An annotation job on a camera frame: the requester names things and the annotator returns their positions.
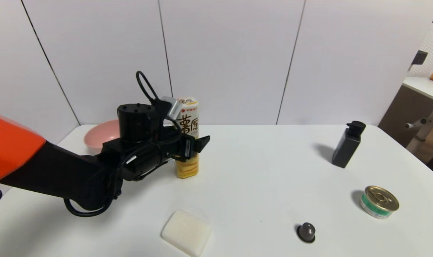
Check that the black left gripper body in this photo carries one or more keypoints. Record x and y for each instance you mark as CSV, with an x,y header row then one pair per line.
x,y
187,147

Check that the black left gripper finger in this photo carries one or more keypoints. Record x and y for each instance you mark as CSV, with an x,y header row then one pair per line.
x,y
198,144

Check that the yellow potato chip box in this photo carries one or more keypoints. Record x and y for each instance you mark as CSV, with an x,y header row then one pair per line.
x,y
190,123

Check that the pink bowl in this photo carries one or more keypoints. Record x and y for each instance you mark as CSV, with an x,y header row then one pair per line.
x,y
102,135

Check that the white side table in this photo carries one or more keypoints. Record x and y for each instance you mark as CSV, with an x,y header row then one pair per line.
x,y
425,89

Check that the dark coffee capsule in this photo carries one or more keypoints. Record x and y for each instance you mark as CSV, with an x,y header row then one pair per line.
x,y
306,232

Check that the brown cabinet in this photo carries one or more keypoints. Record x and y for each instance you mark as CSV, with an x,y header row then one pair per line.
x,y
402,114

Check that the small black box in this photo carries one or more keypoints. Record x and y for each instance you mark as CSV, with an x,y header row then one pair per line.
x,y
419,58

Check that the black and orange left arm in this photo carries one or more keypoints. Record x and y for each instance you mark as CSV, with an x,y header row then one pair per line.
x,y
56,171

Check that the white soap bar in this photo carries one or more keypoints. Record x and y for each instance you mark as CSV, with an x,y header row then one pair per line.
x,y
186,232

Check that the green tin can gold lid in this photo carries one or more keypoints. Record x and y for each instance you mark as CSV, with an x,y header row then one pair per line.
x,y
380,200

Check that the black pump bottle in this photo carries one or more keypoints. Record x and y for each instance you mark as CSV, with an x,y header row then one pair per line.
x,y
346,146

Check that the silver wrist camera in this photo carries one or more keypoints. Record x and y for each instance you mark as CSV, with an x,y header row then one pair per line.
x,y
173,107

